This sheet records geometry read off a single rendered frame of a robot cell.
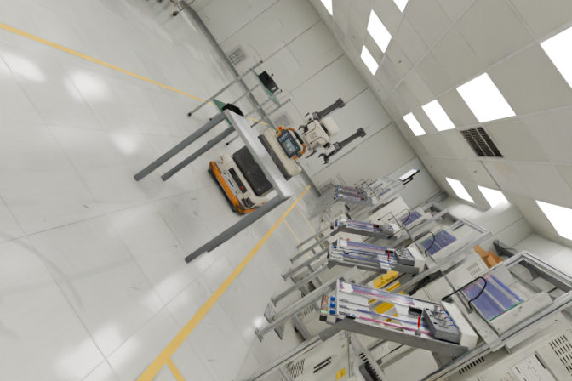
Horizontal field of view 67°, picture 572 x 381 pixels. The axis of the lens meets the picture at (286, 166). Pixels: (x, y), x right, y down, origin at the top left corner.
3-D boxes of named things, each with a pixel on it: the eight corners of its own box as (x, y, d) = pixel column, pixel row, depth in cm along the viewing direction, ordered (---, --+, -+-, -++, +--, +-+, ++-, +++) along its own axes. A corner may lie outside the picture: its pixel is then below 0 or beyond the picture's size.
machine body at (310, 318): (291, 326, 388) (348, 290, 380) (298, 299, 457) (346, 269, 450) (332, 387, 385) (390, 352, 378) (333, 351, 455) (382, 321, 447)
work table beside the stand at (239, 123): (163, 176, 338) (244, 117, 329) (209, 252, 330) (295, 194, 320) (133, 176, 294) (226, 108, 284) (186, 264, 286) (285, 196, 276)
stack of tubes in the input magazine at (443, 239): (431, 255, 374) (458, 239, 371) (420, 243, 425) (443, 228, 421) (439, 268, 374) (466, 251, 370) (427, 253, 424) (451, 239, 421)
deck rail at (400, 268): (336, 261, 381) (337, 254, 380) (336, 260, 383) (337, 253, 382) (418, 275, 372) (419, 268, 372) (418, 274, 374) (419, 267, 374)
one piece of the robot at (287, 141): (288, 165, 442) (303, 153, 430) (270, 138, 448) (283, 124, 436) (294, 163, 451) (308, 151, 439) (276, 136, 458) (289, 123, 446)
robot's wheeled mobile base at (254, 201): (237, 214, 438) (257, 201, 435) (205, 163, 449) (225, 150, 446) (254, 213, 504) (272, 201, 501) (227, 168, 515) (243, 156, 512)
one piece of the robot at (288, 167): (248, 203, 445) (314, 158, 435) (220, 160, 454) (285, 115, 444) (256, 203, 477) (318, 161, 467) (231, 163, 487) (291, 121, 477)
